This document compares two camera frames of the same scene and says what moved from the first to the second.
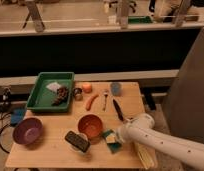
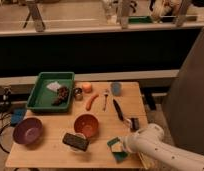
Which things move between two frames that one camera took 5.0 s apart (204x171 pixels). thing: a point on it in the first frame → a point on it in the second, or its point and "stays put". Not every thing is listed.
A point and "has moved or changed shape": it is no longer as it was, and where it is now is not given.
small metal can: [78, 95] stays put
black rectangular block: [77, 141] stays put
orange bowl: [90, 124] has moved or changed shape
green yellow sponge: [112, 141] → [117, 149]
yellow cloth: [145, 156] stays put
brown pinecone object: [62, 96] stays put
